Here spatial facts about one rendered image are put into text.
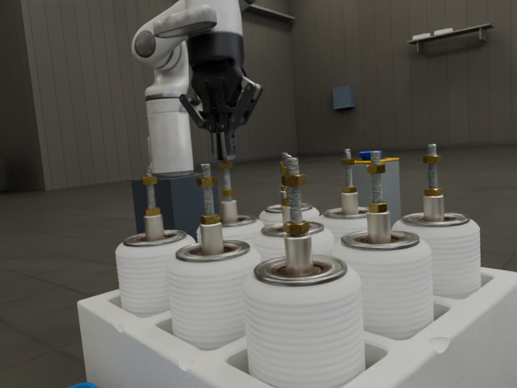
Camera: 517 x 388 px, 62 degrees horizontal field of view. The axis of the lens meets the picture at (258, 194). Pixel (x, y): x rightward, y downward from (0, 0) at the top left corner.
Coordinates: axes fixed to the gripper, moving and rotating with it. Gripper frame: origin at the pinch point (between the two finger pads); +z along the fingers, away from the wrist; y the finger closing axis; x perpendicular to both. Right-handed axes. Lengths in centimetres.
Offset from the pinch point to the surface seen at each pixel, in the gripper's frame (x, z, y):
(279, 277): 20.6, 10.3, -19.3
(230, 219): 0.8, 10.0, -0.6
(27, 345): 5, 36, 48
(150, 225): 12.4, 8.7, 2.7
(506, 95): -962, -59, -6
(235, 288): 17.0, 13.2, -12.3
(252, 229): 1.2, 11.3, -4.4
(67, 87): -316, -94, 479
